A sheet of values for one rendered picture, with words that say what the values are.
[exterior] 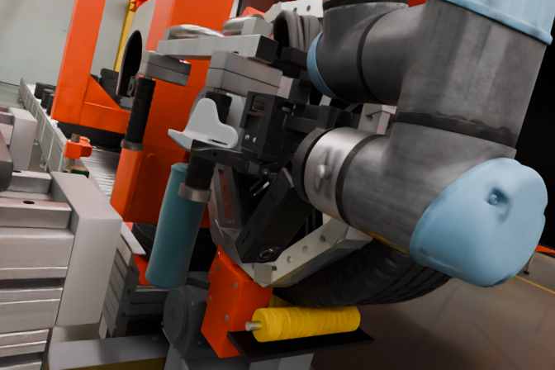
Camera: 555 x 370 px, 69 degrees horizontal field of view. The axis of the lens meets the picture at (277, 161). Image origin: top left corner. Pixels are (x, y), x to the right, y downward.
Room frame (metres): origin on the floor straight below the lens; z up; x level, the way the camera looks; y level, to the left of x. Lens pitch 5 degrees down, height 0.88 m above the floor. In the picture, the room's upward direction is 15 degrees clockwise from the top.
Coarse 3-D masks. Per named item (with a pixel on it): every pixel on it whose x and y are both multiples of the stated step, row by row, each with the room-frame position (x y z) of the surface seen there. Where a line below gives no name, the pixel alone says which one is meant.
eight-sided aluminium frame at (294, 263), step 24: (312, 0) 0.78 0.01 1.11; (360, 120) 0.62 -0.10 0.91; (384, 120) 0.59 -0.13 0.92; (216, 168) 0.98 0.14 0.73; (216, 192) 0.94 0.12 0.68; (216, 216) 0.90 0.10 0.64; (216, 240) 0.88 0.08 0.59; (312, 240) 0.64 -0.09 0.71; (336, 240) 0.60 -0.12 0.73; (360, 240) 0.61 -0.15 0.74; (240, 264) 0.79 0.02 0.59; (264, 264) 0.72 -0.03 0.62; (288, 264) 0.67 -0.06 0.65; (312, 264) 0.69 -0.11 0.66
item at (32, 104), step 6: (24, 84) 7.74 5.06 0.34; (30, 84) 9.20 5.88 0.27; (18, 90) 9.25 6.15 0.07; (24, 90) 7.26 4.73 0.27; (30, 90) 6.08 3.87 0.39; (24, 96) 6.96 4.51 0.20; (30, 96) 5.73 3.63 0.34; (24, 102) 6.65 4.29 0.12; (30, 102) 5.58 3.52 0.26; (36, 102) 4.74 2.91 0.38; (24, 108) 6.75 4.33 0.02; (30, 108) 5.40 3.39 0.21; (36, 108) 4.58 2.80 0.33; (42, 108) 5.25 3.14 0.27; (36, 114) 4.43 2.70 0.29; (48, 114) 4.86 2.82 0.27; (36, 120) 4.40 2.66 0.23; (36, 126) 4.22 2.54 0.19; (36, 132) 4.11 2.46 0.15; (36, 138) 4.19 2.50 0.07; (36, 144) 4.21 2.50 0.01
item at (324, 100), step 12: (312, 96) 0.91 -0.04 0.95; (324, 96) 0.86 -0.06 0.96; (348, 108) 0.80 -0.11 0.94; (360, 108) 0.78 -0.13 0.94; (240, 180) 1.02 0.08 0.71; (252, 180) 1.03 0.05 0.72; (264, 180) 0.97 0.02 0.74; (240, 192) 1.00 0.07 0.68; (252, 192) 1.01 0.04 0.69; (264, 192) 0.98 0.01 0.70; (252, 204) 0.99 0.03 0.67; (312, 216) 0.81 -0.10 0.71; (300, 228) 1.02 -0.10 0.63; (312, 228) 0.80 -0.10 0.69
